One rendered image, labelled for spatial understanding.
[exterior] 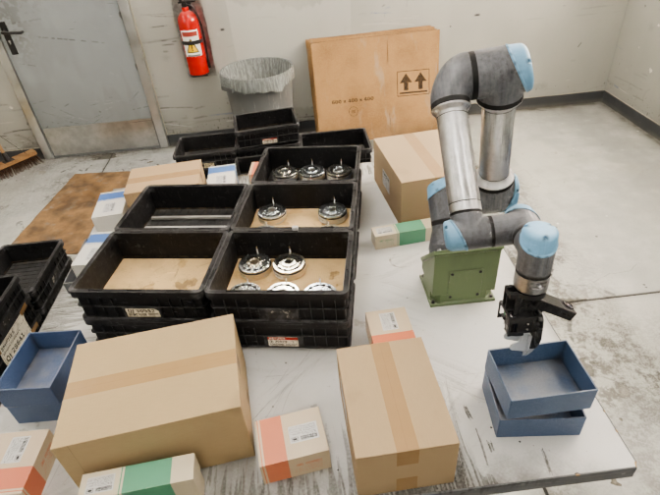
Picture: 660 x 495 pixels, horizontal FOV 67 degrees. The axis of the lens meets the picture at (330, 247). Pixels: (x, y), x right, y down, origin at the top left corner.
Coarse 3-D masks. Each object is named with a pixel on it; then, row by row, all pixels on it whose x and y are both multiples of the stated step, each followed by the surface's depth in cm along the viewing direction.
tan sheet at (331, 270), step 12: (312, 264) 158; (324, 264) 157; (336, 264) 157; (240, 276) 155; (312, 276) 153; (324, 276) 153; (336, 276) 152; (228, 288) 151; (264, 288) 150; (300, 288) 149; (336, 288) 148
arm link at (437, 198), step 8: (432, 184) 153; (440, 184) 150; (432, 192) 152; (440, 192) 150; (432, 200) 152; (440, 200) 150; (432, 208) 153; (440, 208) 150; (448, 208) 149; (432, 216) 153; (440, 216) 150; (448, 216) 149
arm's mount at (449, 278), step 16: (432, 256) 147; (448, 256) 146; (464, 256) 146; (480, 256) 147; (496, 256) 147; (432, 272) 151; (448, 272) 149; (464, 272) 149; (480, 272) 149; (496, 272) 151; (432, 288) 153; (448, 288) 153; (464, 288) 153; (480, 288) 154; (432, 304) 156; (448, 304) 157
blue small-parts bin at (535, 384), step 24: (504, 360) 124; (528, 360) 125; (552, 360) 125; (576, 360) 118; (504, 384) 113; (528, 384) 120; (552, 384) 120; (576, 384) 120; (504, 408) 115; (528, 408) 112; (552, 408) 113; (576, 408) 114
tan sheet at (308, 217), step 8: (312, 208) 184; (256, 216) 182; (288, 216) 181; (296, 216) 181; (304, 216) 180; (312, 216) 180; (256, 224) 178; (280, 224) 177; (288, 224) 177; (296, 224) 177; (304, 224) 176; (312, 224) 176; (320, 224) 175; (344, 224) 174
